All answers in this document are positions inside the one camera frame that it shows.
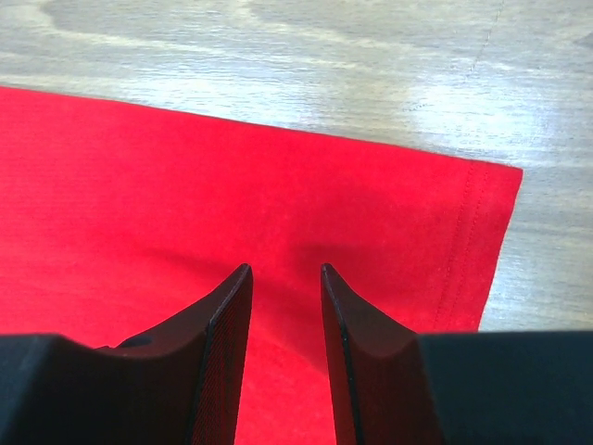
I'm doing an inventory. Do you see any red t-shirt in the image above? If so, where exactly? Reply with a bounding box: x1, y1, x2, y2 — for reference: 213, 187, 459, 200
1, 88, 523, 444

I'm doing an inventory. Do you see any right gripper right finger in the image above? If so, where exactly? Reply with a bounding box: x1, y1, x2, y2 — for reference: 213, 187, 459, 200
321, 265, 592, 444

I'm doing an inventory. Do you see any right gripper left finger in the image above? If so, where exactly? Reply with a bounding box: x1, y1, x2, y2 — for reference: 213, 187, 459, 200
1, 265, 253, 444

